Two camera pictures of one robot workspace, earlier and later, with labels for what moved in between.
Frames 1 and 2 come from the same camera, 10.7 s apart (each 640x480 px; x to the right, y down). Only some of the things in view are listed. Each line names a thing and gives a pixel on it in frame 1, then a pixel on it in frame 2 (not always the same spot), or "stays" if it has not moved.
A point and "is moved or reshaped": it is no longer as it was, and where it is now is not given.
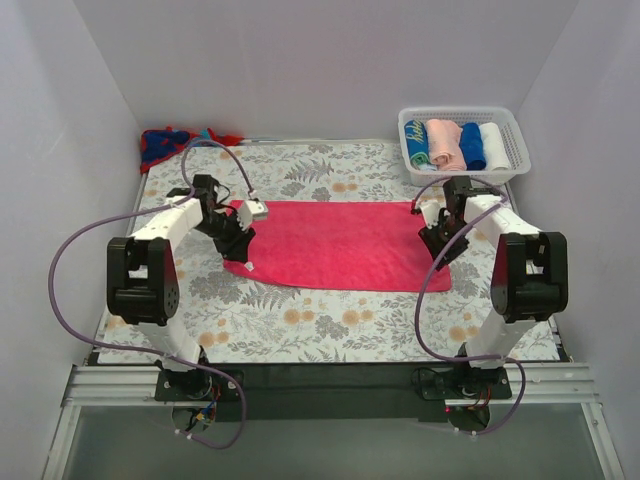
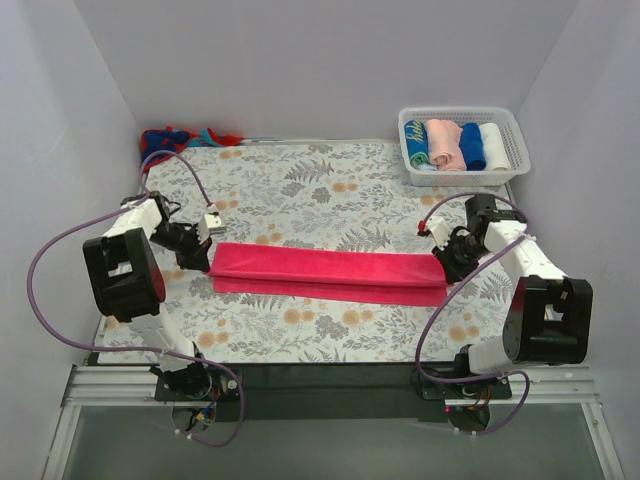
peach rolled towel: x=445 y=145 stays
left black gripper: x=236 y=240 to x=195 y=252
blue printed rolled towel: x=416 y=137 stays
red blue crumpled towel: x=160 y=145 stays
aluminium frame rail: x=102 y=386 stays
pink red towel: x=339 y=245 is moved or reshaped
